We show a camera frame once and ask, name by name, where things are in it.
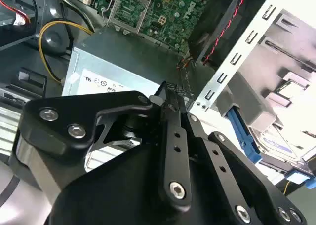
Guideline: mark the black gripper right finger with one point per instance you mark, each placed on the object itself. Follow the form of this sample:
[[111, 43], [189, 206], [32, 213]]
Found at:
[[219, 161]]

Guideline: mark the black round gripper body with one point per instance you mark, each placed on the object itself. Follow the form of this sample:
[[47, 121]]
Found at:
[[118, 195]]

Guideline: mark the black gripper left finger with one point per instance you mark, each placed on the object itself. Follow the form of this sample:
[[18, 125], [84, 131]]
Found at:
[[61, 111]]

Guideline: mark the hard disk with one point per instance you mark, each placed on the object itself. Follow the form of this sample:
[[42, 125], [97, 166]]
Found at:
[[279, 143]]

